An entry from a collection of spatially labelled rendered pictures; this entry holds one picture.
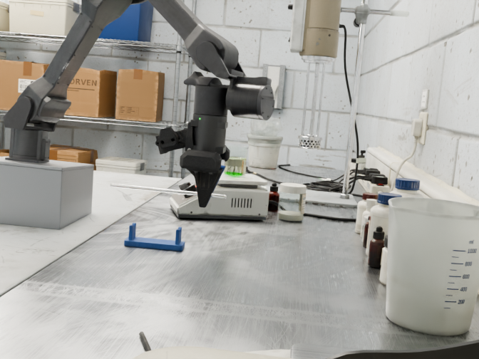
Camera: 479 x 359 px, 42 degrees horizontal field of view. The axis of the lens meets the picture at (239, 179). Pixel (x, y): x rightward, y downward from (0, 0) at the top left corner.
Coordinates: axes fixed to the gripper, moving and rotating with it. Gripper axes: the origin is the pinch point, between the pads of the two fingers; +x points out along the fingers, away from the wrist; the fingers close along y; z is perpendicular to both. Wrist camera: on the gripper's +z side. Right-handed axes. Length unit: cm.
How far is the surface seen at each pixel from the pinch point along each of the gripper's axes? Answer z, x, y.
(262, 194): -9.2, 5.1, -30.0
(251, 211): -7.3, 9.0, -29.4
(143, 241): 9.3, 10.1, 1.7
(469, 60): -49, -27, -30
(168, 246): 5.0, 10.4, 1.9
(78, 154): 100, 25, -234
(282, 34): -6, -54, -273
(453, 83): -49, -23, -41
